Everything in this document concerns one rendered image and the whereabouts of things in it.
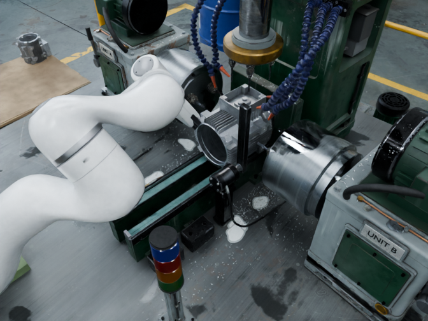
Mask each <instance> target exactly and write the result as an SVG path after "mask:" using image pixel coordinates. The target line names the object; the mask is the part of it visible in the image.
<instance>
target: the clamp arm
mask: <svg viewBox="0 0 428 321"><path fill-rule="evenodd" d="M251 113H252V107H251V106H249V105H247V104H246V103H243V104H241V105H240V106H239V123H238V147H237V161H236V166H239V165H240V167H239V169H240V171H239V172H241V173H244V172H245V171H246V166H247V158H248V142H249V134H250V117H251Z"/></svg>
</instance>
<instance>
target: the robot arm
mask: <svg viewBox="0 0 428 321"><path fill-rule="evenodd" d="M131 77H132V79H133V80H134V81H135V82H134V83H133V84H132V85H130V86H129V87H128V88H126V89H125V90H124V91H123V92H122V93H121V94H119V95H115V96H82V95H64V96H57V97H53V98H50V99H48V100H46V101H44V102H43V103H41V104H40V105H39V106H38V107H36V109H35V110H34V111H33V112H32V113H31V116H30V119H29V125H28V129H29V135H30V137H31V139H32V141H33V143H34V144H35V145H36V147H37V148H38V149H39V150H40V152H41V153H42V154H43V155H44V156H45V157H46V158H47V159H48V160H49V161H50V162H51V163H52V164H53V165H54V166H55V167H56V168H57V169H58V170H59V171H60V172H61V173H62V174H63V175H64V176H65V177H66V178H67V179H64V178H59V177H56V176H50V175H43V174H37V175H29V176H26V177H24V178H21V179H19V180H18V181H16V182H15V183H13V184H12V185H10V186H9V187H8V188H7V189H6V190H4V191H3V192H2V193H1V194H0V295H1V294H2V293H3V292H4V291H5V290H6V289H7V287H8V285H9V284H10V283H11V281H13V279H14V276H15V274H16V272H17V269H18V265H19V263H20V258H21V255H22V250H23V248H24V247H25V245H26V244H27V243H28V241H29V240H30V239H31V238H33V237H34V236H35V235H37V234H38V233H39V232H41V231H42V230H43V229H45V228H47V227H48V226H49V225H51V224H53V223H54V222H56V221H58V220H74V221H82V222H109V221H112V220H116V219H119V218H121V217H124V216H125V215H128V214H129V213H130V212H131V211H132V210H133V209H135V208H136V207H137V205H138V203H139V202H140V201H141V199H142V198H143V193H144V191H145V180H144V177H143V174H142V173H141V171H140V170H139V168H138V167H137V165H136V164H135V163H134V161H133V160H132V159H131V158H130V157H129V156H128V155H127V154H126V152H125V151H124V150H123V149H122V148H121V146H120V145H119V144H118V143H117V142H116V141H115V140H114V139H113V138H112V137H111V136H110V135H109V134H108V132H107V131H106V130H105V129H104V128H103V127H102V124H111V125H115V126H118V127H123V128H126V129H130V130H135V131H143V132H150V131H156V130H159V129H162V128H163V127H165V126H167V125H168V124H170V123H171V122H172V121H173V120H174V119H175V118H177V119H178V120H180V121H181V122H183V123H184V124H185V125H187V126H188V127H191V128H193V129H194V130H196V129H197V128H198V127H199V125H200V124H201V122H200V121H199V120H198V118H200V116H199V114H198V112H197V111H196V110H195V109H194V108H193V107H192V106H191V105H190V104H189V102H188V101H187V100H186V99H185V94H184V90H183V89H182V87H181V86H180V84H179V83H178V82H177V81H176V79H175V78H174V77H173V76H172V75H171V74H170V72H169V71H168V70H167V69H166V68H165V67H164V65H163V64H162V63H161V62H160V60H159V59H158V58H157V57H156V56H154V55H144V56H142V57H140V58H139V59H138V60H137V61H136V62H135V63H134V64H133V66H132V68H131Z"/></svg>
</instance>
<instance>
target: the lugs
mask: <svg viewBox="0 0 428 321"><path fill-rule="evenodd" d="M261 117H262V119H263V120H266V119H268V118H269V113H268V111H265V112H263V113H261ZM204 119H205V117H204V116H202V117H200V118H198V120H199V121H200V122H201V124H202V123H203V122H204ZM221 139H222V141H223V142H224V144H226V143H228V142H230V141H232V139H231V137H230V135H229V134H226V135H224V136H222V137H221ZM197 147H198V149H199V151H200V152H202V150H201V147H200V146H197Z"/></svg>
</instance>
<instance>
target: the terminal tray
mask: <svg viewBox="0 0 428 321"><path fill-rule="evenodd" d="M244 85H246V87H244ZM261 95H262V97H261ZM224 96H225V98H223V97H224ZM243 103H246V104H247V105H249V106H251V107H252V113H251V117H250V122H251V120H252V121H253V120H254V119H256V117H257V118H258V117H259V116H260V117H261V113H263V112H264V111H263V110H260V109H257V108H256V107H258V106H261V105H262V104H263V103H266V96H265V95H264V94H262V93H260V92H259V91H257V90H255V89H253V88H252V87H250V91H248V85H247V84H243V85H242V86H240V87H238V88H236V89H234V90H232V91H230V92H228V93H226V94H224V95H222V96H220V97H219V107H220V110H224V111H226V112H228V113H229V114H231V116H233V118H234V117H235V120H237V124H238V123H239V106H240V105H241V104H243Z"/></svg>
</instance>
